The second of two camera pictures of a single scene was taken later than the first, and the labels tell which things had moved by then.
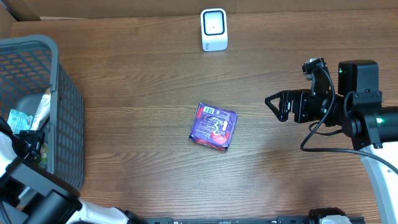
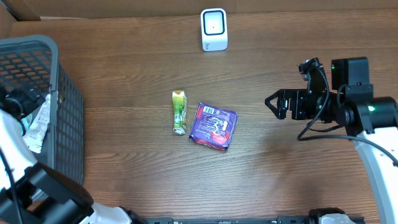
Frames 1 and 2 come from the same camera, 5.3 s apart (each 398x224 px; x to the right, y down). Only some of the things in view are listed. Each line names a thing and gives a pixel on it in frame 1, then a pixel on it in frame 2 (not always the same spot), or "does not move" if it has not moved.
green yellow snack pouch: [43, 156] -> [180, 111]
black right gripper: [300, 97] does not move
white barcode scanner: [214, 30] does not move
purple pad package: [213, 126] does not move
